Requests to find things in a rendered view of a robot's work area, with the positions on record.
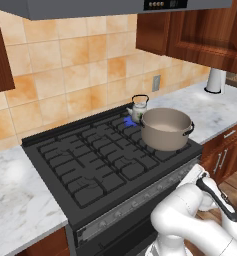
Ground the brown wooden cabinet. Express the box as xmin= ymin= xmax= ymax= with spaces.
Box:
xmin=14 ymin=226 xmax=71 ymax=256
xmin=0 ymin=0 xmax=16 ymax=95

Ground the brown wooden upper cabinet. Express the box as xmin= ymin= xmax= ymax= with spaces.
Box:
xmin=0 ymin=0 xmax=16 ymax=95

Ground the brown wooden upper cabinet door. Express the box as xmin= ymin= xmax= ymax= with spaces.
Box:
xmin=166 ymin=0 xmax=237 ymax=76

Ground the grey pot with black handles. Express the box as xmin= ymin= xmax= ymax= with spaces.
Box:
xmin=139 ymin=107 xmax=196 ymax=152

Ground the silver drawer handle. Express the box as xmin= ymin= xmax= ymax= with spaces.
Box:
xmin=222 ymin=129 xmax=237 ymax=140

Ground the brown wooden lower cabinet door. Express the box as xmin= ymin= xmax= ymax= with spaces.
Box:
xmin=201 ymin=149 xmax=225 ymax=184
xmin=218 ymin=133 xmax=237 ymax=185

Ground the grey wall outlet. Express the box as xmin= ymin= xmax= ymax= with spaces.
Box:
xmin=151 ymin=74 xmax=162 ymax=93

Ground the brown woven basket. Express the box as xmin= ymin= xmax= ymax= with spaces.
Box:
xmin=224 ymin=71 xmax=237 ymax=90

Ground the brown upper cabinet side panel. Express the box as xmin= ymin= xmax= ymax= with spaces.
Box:
xmin=135 ymin=10 xmax=172 ymax=57

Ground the black gas stove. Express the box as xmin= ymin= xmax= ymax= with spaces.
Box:
xmin=20 ymin=105 xmax=204 ymax=256

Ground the brown wooden cabinet door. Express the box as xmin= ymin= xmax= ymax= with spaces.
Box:
xmin=201 ymin=149 xmax=225 ymax=184
xmin=218 ymin=133 xmax=237 ymax=185
xmin=166 ymin=0 xmax=237 ymax=76

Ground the blue burner flame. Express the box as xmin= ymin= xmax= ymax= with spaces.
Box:
xmin=122 ymin=116 xmax=139 ymax=129

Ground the white paper towel roll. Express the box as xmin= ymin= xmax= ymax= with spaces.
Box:
xmin=204 ymin=67 xmax=227 ymax=95

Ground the silver lower cabinet door handle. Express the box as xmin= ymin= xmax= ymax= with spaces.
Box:
xmin=213 ymin=152 xmax=223 ymax=175
xmin=219 ymin=148 xmax=229 ymax=170

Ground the brown wooden lower cabinet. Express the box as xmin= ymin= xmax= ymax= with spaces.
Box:
xmin=14 ymin=226 xmax=71 ymax=256

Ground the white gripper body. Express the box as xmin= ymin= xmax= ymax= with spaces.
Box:
xmin=179 ymin=162 xmax=211 ymax=187

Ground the grey range hood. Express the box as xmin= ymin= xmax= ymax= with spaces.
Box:
xmin=0 ymin=0 xmax=234 ymax=21

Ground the white kettle with black handle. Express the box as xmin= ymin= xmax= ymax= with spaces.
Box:
xmin=126 ymin=94 xmax=150 ymax=125

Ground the brown wooden drawer front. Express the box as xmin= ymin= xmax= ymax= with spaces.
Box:
xmin=199 ymin=119 xmax=237 ymax=161

